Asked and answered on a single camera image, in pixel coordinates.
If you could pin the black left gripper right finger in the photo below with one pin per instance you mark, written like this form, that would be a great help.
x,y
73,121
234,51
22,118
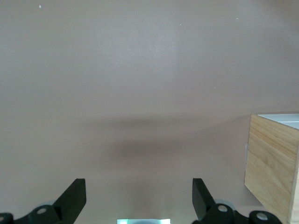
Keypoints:
x,y
201,200

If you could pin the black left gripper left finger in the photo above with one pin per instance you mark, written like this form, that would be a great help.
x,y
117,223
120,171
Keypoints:
x,y
74,198

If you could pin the wooden drawer cabinet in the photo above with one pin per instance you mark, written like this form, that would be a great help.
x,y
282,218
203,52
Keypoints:
x,y
268,163

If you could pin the brown table cover sheet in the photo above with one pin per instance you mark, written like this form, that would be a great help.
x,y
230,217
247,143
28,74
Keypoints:
x,y
140,70

